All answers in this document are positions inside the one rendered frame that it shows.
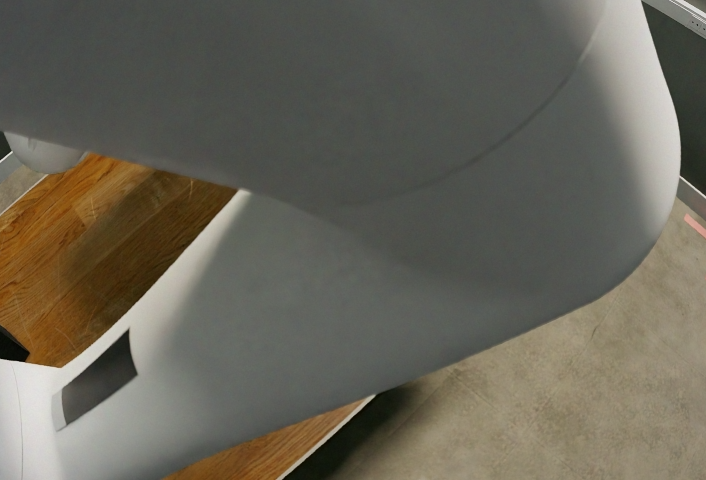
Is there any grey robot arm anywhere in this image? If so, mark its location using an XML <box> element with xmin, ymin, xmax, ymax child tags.
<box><xmin>0</xmin><ymin>0</ymin><xmax>680</xmax><ymax>480</ymax></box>

